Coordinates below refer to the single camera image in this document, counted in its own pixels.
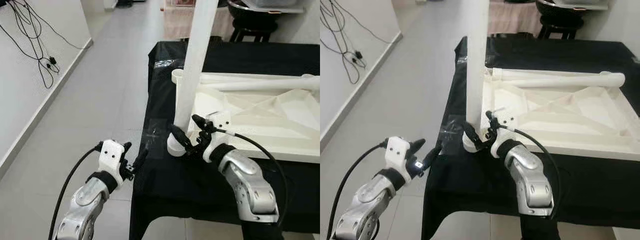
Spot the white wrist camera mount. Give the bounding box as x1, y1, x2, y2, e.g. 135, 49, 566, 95
197, 110, 233, 161
97, 140, 126, 185
385, 136, 413, 180
487, 107, 516, 158

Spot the looped black wall cable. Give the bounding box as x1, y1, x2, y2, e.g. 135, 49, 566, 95
0, 0, 61, 90
320, 0, 368, 85

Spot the long thin black wall cable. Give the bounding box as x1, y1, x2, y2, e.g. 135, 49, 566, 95
20, 0, 88, 51
340, 0, 396, 45

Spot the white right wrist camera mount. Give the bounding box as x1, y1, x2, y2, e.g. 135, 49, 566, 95
487, 107, 516, 158
197, 110, 233, 161

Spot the beige cloth covered table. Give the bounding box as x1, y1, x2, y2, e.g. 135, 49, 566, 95
162, 5, 236, 41
487, 0, 543, 37

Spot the large black round basin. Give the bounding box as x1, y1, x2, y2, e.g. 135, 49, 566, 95
535, 0, 588, 28
227, 0, 281, 31

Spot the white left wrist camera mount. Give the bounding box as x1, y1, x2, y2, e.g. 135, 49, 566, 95
385, 136, 413, 180
97, 140, 126, 185

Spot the white plastic ribbed table top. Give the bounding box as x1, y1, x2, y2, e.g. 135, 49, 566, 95
171, 69, 321, 163
480, 65, 640, 162

